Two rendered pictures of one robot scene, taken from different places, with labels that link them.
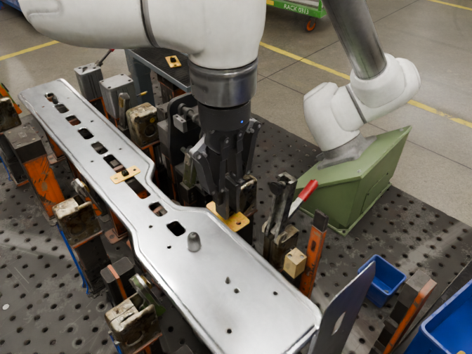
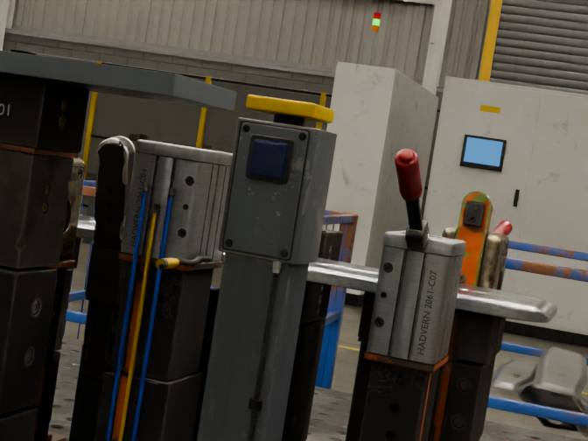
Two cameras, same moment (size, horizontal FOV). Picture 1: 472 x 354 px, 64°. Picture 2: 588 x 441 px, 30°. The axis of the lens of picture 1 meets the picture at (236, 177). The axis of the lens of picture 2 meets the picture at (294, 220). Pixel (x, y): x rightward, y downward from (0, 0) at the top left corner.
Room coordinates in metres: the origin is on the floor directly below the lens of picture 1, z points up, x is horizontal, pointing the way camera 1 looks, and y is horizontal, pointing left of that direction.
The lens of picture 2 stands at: (2.21, -0.10, 1.11)
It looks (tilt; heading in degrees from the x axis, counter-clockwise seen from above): 3 degrees down; 148
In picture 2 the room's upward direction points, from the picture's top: 9 degrees clockwise
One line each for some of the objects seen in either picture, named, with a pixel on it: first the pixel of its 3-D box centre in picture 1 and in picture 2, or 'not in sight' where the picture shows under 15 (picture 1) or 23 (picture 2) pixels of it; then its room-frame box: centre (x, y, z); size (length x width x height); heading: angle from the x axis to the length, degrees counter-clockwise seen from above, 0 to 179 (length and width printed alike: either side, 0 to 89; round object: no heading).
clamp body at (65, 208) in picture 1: (88, 246); not in sight; (0.67, 0.41, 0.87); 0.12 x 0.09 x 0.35; 130
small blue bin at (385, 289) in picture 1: (378, 282); not in sight; (0.63, -0.42, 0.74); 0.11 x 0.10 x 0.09; 40
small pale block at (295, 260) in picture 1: (288, 300); not in sight; (0.49, -0.13, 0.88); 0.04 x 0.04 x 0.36; 40
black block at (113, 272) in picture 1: (128, 303); not in sight; (0.51, 0.27, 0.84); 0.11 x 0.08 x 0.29; 130
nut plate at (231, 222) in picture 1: (227, 211); not in sight; (0.47, 0.02, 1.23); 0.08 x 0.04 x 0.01; 40
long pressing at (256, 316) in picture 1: (120, 173); (5, 208); (0.84, 0.34, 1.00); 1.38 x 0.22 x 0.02; 40
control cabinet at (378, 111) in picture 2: not in sight; (379, 163); (-6.15, 6.02, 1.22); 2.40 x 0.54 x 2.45; 132
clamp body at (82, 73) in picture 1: (98, 107); (397, 418); (1.38, 0.58, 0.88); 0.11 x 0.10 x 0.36; 130
